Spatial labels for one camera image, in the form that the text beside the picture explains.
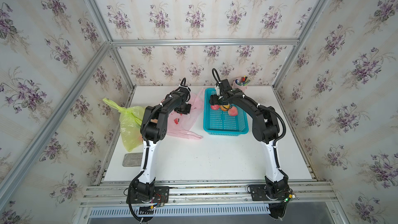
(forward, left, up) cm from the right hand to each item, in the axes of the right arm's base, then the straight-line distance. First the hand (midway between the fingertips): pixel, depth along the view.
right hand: (216, 100), depth 103 cm
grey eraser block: (-39, +46, -3) cm, 61 cm away
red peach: (-4, +1, -2) cm, 5 cm away
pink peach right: (-8, -11, -1) cm, 13 cm away
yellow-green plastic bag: (-22, +47, +12) cm, 54 cm away
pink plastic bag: (-16, +24, -5) cm, 29 cm away
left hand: (-5, +21, -6) cm, 23 cm away
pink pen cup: (+15, -18, +3) cm, 24 cm away
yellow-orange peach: (-4, -6, -5) cm, 9 cm away
